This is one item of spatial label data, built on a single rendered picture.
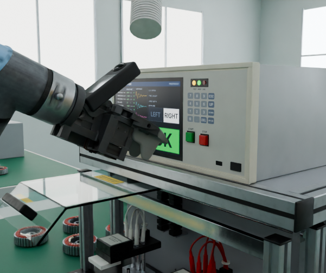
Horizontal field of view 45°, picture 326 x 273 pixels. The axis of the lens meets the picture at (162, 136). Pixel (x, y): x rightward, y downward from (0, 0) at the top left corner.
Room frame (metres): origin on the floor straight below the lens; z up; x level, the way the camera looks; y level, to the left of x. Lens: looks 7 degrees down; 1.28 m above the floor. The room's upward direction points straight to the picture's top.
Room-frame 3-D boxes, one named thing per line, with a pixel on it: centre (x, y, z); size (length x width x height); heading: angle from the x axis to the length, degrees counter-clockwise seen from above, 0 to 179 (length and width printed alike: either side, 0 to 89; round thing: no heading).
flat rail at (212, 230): (0.81, 0.02, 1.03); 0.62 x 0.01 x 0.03; 39
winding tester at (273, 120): (0.93, -0.16, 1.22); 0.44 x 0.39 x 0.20; 39
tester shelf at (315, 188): (0.94, -0.15, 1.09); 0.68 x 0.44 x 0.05; 39
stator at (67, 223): (1.40, 0.31, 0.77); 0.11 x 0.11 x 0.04
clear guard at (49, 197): (0.84, 0.17, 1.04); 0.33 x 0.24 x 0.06; 129
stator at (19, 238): (1.29, 0.45, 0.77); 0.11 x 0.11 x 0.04
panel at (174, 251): (0.90, -0.10, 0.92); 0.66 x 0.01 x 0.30; 39
